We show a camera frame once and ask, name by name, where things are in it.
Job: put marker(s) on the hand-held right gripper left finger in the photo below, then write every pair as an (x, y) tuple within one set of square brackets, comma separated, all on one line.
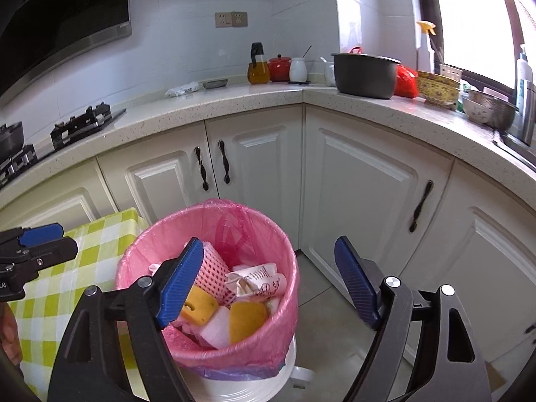
[(180, 284)]

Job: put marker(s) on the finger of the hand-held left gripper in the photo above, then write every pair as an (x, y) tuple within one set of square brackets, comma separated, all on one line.
[(42, 234), (54, 251)]

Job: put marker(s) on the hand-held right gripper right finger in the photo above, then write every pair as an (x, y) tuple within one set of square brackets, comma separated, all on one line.
[(356, 280)]

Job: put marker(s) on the yellow sponge with holes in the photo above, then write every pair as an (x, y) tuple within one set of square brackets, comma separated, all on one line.
[(199, 305)]

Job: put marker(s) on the pink foam fruit net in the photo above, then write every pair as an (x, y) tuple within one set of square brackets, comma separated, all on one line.
[(211, 272)]

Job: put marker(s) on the white foam sheet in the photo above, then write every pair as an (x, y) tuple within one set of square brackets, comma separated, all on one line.
[(215, 328)]

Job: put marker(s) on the plain yellow sponge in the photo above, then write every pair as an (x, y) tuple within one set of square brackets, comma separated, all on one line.
[(249, 320)]

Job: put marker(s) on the printed paper cup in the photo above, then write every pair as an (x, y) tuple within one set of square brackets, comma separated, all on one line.
[(259, 280)]

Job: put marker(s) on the white bin pink bag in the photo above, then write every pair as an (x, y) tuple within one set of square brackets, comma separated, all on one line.
[(251, 226)]

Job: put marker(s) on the white plastic bin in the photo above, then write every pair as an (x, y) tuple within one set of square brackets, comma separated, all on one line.
[(251, 389)]

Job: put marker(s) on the person's left hand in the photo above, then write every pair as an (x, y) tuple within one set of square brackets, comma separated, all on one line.
[(9, 337)]

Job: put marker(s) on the green checkered tablecloth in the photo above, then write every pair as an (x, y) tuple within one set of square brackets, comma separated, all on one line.
[(83, 238)]

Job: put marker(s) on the white cabinet door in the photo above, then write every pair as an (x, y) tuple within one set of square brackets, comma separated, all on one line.
[(159, 180), (259, 163), (481, 259), (364, 184), (54, 194)]

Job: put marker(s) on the black cooking pot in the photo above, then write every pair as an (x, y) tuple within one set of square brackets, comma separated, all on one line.
[(10, 140)]

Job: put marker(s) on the purple bag liner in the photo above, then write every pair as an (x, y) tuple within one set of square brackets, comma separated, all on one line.
[(234, 372)]

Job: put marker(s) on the black gas stove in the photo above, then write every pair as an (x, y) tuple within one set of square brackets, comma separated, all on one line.
[(79, 124)]

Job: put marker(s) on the brown cardboard piece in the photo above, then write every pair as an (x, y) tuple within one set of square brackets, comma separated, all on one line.
[(496, 379)]

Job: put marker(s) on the white plastic packet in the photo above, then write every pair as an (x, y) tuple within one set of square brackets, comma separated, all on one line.
[(183, 88)]

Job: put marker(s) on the grey rice cooker pot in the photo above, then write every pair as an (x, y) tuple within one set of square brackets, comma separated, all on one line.
[(364, 78)]

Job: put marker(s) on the red plastic bag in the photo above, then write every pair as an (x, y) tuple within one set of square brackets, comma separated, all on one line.
[(406, 83)]

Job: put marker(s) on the grey shallow dish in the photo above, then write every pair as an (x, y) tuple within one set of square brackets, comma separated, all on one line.
[(215, 83)]

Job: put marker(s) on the white cup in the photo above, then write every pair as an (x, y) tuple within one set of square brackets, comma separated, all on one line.
[(330, 75)]

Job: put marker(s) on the yellow patterned bowl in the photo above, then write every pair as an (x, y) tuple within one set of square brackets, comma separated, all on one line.
[(437, 90)]

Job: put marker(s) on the small patterned white bowl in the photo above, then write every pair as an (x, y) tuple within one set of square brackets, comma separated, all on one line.
[(475, 109)]

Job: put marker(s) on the white ceramic jar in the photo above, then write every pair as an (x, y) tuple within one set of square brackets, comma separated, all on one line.
[(298, 71)]

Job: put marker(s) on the steel colander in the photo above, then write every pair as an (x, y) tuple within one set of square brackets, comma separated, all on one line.
[(500, 113)]

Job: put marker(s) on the red ceramic pot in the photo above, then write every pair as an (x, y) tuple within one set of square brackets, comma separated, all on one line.
[(279, 70)]

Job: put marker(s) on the oil bottle with black lid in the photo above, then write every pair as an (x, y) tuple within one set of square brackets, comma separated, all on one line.
[(258, 73)]

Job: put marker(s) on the black range hood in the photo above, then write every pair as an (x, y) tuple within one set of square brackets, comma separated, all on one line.
[(50, 8)]

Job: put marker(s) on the white utensil holder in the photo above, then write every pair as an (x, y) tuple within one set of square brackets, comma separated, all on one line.
[(450, 72)]

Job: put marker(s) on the spray bottle with yellow trigger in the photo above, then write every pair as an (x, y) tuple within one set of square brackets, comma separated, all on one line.
[(425, 52)]

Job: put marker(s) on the steel cylinder container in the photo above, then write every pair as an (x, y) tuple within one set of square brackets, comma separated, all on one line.
[(528, 113)]

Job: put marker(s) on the white pump bottle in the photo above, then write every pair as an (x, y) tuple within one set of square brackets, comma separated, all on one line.
[(524, 75)]

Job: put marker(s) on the beige wall outlet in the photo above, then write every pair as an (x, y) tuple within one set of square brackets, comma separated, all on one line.
[(223, 19), (239, 19)]

